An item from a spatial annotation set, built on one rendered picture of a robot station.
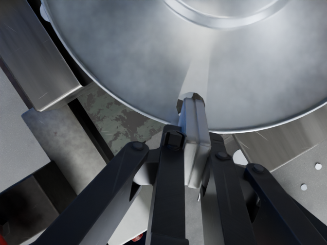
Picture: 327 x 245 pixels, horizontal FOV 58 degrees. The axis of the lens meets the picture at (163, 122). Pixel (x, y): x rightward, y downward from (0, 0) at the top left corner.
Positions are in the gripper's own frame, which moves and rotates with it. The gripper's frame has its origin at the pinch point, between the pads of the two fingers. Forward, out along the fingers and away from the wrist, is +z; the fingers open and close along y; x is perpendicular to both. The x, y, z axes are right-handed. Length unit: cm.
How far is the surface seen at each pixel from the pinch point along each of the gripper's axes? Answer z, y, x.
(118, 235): 12.5, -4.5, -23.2
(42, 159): 68, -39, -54
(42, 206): 7.0, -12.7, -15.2
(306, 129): 4.5, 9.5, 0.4
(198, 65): 5.3, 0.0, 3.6
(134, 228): 13.0, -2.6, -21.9
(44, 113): 15.8, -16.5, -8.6
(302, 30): 6.6, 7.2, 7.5
